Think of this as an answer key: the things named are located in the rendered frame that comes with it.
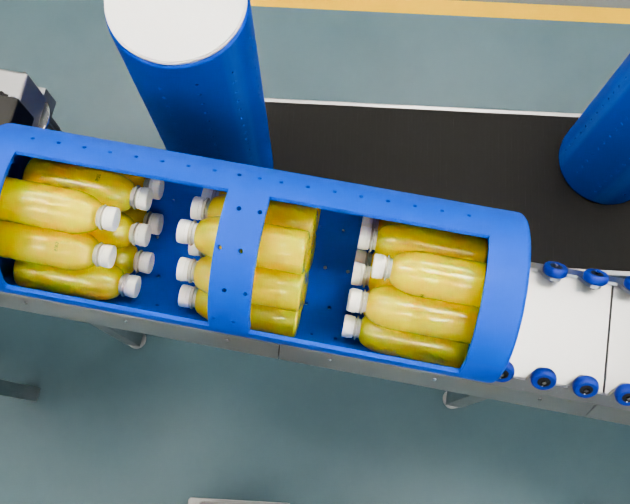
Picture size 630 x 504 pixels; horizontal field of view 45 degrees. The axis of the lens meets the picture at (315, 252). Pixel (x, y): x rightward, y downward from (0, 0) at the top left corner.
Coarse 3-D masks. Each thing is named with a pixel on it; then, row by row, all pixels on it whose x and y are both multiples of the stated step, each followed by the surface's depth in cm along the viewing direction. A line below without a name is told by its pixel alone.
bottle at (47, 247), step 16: (0, 224) 122; (16, 224) 123; (0, 240) 122; (16, 240) 122; (32, 240) 122; (48, 240) 122; (64, 240) 122; (80, 240) 122; (96, 240) 125; (0, 256) 124; (16, 256) 123; (32, 256) 122; (48, 256) 122; (64, 256) 121; (80, 256) 122; (96, 256) 123
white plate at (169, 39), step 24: (120, 0) 145; (144, 0) 145; (168, 0) 145; (192, 0) 145; (216, 0) 145; (240, 0) 145; (120, 24) 144; (144, 24) 144; (168, 24) 144; (192, 24) 144; (216, 24) 144; (240, 24) 144; (144, 48) 142; (168, 48) 142; (192, 48) 142; (216, 48) 143
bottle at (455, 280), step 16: (400, 256) 117; (416, 256) 116; (432, 256) 117; (448, 256) 118; (384, 272) 117; (400, 272) 116; (416, 272) 115; (432, 272) 115; (448, 272) 115; (464, 272) 115; (480, 272) 115; (400, 288) 117; (416, 288) 116; (432, 288) 115; (448, 288) 115; (464, 288) 115; (480, 288) 115; (464, 304) 117
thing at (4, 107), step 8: (0, 96) 144; (0, 104) 143; (8, 104) 143; (16, 104) 144; (0, 112) 143; (8, 112) 143; (16, 112) 144; (24, 112) 147; (0, 120) 142; (8, 120) 142; (16, 120) 144; (24, 120) 148; (32, 120) 151
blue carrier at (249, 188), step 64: (0, 128) 122; (0, 192) 115; (192, 192) 137; (256, 192) 116; (320, 192) 117; (384, 192) 120; (192, 256) 140; (256, 256) 112; (320, 256) 139; (512, 256) 112; (192, 320) 121; (320, 320) 135; (512, 320) 111
